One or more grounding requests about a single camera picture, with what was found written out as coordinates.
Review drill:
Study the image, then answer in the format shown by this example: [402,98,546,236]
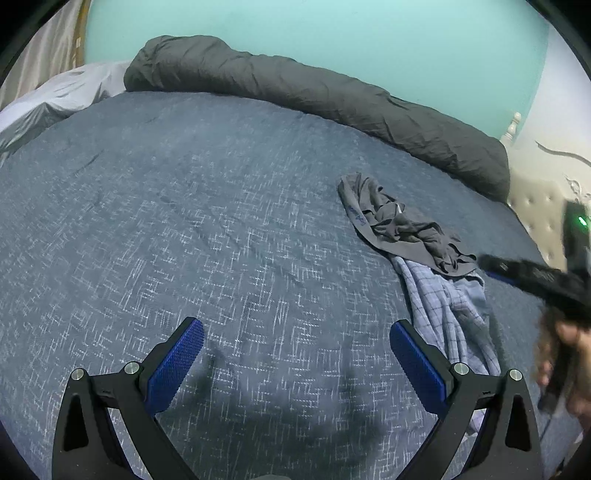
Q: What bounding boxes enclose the dark grey rolled duvet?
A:
[123,35,510,202]

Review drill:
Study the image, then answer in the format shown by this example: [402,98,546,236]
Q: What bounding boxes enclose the blue patterned bed cover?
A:
[1,92,539,479]

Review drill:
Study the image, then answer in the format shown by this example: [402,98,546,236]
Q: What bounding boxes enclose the person's right hand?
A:
[534,306,590,431]

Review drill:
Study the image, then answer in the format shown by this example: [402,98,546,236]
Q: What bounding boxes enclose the light grey sheet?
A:
[1,61,130,163]

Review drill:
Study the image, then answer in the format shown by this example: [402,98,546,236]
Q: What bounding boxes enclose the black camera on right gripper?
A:
[562,200,590,279]

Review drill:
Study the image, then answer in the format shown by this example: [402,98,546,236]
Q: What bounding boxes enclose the light blue plaid shorts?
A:
[390,253,502,434]

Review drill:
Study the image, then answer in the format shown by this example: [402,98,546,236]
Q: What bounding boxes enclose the cream tufted headboard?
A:
[500,112,590,271]

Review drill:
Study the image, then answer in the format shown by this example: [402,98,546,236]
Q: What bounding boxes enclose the dark grey garment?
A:
[338,173,477,277]

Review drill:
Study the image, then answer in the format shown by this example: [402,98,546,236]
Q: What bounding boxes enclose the wooden pole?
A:
[72,0,92,68]

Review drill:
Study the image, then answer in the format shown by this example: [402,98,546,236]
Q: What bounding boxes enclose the beige striped curtain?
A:
[1,0,82,109]

